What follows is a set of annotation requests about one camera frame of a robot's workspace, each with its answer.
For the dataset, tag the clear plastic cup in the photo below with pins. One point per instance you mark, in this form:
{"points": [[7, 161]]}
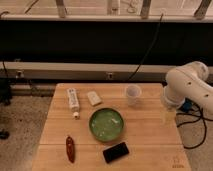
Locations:
{"points": [[132, 93]]}

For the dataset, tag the blue power adapter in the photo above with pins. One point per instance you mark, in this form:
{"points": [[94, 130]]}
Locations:
{"points": [[186, 106]]}

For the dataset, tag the white toothpaste tube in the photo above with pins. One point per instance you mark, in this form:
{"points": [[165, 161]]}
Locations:
{"points": [[73, 102]]}

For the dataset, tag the black smartphone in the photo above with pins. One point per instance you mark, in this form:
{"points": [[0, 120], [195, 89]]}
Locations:
{"points": [[115, 152]]}

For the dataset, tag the black object at left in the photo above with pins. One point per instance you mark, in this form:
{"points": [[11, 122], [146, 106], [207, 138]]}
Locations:
{"points": [[5, 92]]}

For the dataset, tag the green ceramic bowl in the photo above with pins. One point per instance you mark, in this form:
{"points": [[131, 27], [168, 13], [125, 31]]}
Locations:
{"points": [[106, 124]]}

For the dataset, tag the red chili pepper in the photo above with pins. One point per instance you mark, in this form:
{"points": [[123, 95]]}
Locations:
{"points": [[70, 149]]}

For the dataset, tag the grey metal rail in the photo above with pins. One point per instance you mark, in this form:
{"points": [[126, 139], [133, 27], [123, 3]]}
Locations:
{"points": [[85, 71]]}

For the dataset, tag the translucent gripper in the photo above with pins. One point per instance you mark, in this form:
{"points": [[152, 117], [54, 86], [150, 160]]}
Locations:
{"points": [[169, 114]]}

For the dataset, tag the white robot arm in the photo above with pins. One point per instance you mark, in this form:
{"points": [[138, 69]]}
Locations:
{"points": [[186, 82]]}

